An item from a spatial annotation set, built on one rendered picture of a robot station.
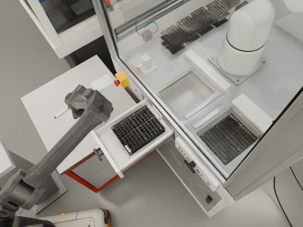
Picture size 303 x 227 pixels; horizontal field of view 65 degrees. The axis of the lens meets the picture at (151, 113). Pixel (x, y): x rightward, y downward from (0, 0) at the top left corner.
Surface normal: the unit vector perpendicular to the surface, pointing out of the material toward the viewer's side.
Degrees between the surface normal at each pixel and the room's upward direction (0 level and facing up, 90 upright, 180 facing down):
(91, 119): 50
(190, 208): 0
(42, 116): 0
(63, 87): 0
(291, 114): 90
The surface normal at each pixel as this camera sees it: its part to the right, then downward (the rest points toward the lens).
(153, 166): -0.09, -0.47
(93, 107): 0.33, 0.26
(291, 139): -0.81, 0.54
